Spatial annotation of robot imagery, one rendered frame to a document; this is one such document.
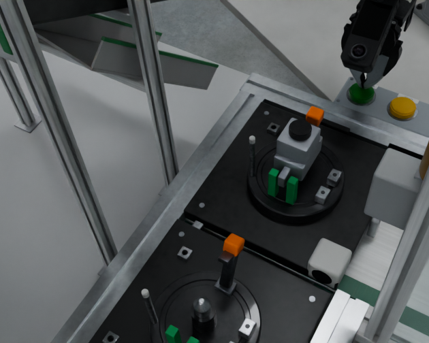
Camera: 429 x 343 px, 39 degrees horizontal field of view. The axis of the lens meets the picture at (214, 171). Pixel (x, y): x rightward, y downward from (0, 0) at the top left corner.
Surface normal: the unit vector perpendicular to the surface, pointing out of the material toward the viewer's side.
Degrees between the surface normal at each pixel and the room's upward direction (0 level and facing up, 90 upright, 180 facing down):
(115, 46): 90
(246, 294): 0
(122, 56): 90
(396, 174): 0
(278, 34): 0
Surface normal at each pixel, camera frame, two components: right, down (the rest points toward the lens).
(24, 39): 0.86, 0.38
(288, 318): -0.05, -0.59
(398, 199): -0.51, 0.71
